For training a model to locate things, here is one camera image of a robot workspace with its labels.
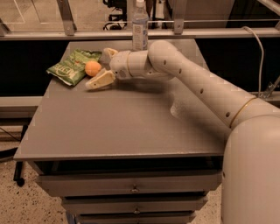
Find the green jalapeno chip bag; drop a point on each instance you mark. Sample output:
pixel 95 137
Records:
pixel 72 70

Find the black chair base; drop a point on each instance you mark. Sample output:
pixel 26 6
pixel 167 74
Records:
pixel 9 153

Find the orange fruit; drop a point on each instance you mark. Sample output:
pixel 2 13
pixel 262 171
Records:
pixel 92 68

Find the grey drawer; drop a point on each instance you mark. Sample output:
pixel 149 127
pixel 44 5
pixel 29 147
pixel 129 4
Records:
pixel 142 218
pixel 130 183
pixel 135 204

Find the grey drawer cabinet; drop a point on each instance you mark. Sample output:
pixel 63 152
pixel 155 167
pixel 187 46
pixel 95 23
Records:
pixel 132 126

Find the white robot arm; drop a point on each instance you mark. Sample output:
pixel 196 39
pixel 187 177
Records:
pixel 251 165

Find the bottom grey drawer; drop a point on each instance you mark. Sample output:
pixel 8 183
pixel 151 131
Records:
pixel 142 218

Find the middle grey drawer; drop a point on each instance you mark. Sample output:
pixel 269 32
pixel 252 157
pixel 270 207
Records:
pixel 135 204

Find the grey metal railing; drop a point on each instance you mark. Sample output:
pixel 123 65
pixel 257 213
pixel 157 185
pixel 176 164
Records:
pixel 111 19

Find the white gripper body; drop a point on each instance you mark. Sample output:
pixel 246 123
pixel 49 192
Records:
pixel 120 65

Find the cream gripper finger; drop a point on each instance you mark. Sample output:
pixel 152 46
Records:
pixel 103 78
pixel 107 55

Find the top grey drawer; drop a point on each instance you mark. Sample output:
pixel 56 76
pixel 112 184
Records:
pixel 130 183

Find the clear plastic water bottle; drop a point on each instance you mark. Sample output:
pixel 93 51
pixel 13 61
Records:
pixel 140 27

